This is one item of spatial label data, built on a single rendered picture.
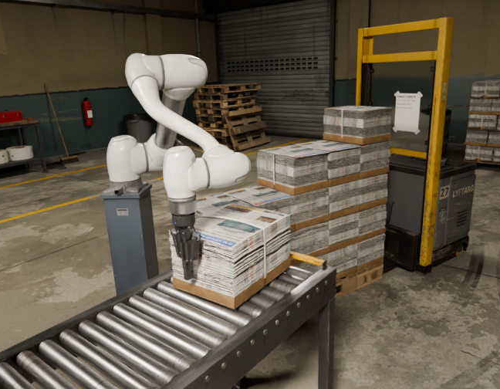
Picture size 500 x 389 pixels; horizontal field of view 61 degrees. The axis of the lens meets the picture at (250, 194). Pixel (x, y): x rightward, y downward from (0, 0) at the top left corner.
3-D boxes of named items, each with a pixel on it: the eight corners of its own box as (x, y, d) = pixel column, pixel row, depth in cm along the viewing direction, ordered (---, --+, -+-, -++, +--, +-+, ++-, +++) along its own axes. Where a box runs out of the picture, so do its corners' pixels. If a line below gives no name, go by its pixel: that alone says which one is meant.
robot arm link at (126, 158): (106, 177, 221) (101, 135, 215) (142, 172, 228) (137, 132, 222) (111, 184, 207) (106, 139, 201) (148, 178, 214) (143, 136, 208)
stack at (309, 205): (190, 320, 278) (179, 200, 254) (320, 271, 339) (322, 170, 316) (219, 350, 247) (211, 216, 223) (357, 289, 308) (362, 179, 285)
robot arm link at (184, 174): (170, 201, 128) (211, 194, 133) (165, 150, 124) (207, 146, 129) (161, 193, 137) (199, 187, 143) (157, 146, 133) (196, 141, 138)
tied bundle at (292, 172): (256, 184, 284) (255, 150, 277) (289, 177, 300) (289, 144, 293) (293, 196, 254) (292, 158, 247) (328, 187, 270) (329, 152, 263)
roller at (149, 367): (90, 329, 142) (88, 316, 141) (186, 388, 114) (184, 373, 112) (76, 336, 139) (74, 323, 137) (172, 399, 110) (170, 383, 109)
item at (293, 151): (258, 151, 276) (258, 149, 275) (292, 145, 291) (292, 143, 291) (295, 159, 247) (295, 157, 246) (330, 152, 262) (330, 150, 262)
